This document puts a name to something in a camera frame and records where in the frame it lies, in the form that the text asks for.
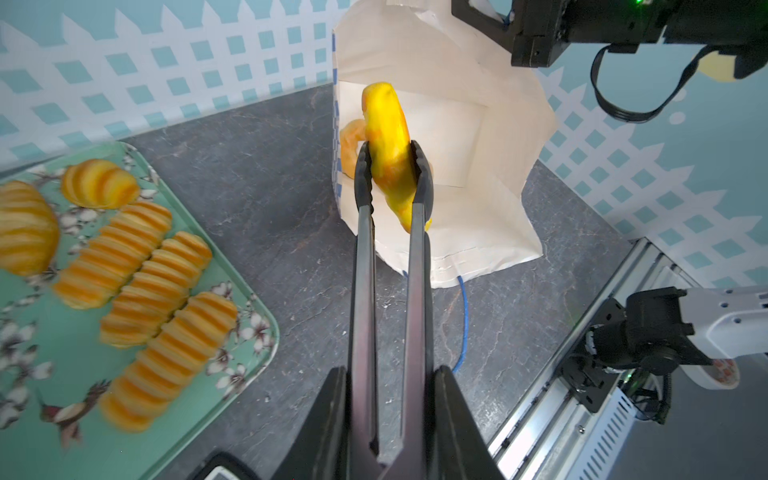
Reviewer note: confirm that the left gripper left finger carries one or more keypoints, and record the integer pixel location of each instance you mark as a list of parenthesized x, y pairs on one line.
[(317, 451)]

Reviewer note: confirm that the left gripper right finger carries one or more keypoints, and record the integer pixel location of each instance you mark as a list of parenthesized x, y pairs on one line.
[(460, 451)]

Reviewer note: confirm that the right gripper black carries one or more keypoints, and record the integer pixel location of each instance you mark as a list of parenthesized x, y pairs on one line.
[(534, 33)]

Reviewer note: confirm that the black metal tongs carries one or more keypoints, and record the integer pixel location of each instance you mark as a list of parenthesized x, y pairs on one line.
[(390, 407)]

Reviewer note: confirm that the checkered paper bag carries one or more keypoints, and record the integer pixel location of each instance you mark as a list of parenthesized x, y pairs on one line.
[(480, 121)]

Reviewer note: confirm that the rectangular crusty pastry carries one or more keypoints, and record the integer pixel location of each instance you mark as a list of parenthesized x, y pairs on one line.
[(168, 364)]

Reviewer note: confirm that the long twisted bread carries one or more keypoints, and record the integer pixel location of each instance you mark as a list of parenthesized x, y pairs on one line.
[(110, 259)]

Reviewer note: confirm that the egg tart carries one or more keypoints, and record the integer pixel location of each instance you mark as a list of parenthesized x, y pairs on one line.
[(99, 184)]

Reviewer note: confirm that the small croissant bread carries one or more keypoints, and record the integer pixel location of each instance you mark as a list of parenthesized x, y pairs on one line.
[(29, 230)]

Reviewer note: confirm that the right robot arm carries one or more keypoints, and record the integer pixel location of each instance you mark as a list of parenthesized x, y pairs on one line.
[(662, 111)]

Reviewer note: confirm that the oval bun bread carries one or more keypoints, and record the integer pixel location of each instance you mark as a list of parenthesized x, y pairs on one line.
[(394, 169)]

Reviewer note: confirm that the green floral tray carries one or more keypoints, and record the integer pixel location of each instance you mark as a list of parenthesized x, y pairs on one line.
[(54, 367)]

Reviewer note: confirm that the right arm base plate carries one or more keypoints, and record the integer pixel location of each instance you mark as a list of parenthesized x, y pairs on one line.
[(592, 366)]

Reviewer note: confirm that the ring doughnut bread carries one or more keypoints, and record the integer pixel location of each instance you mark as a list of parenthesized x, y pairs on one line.
[(351, 136)]

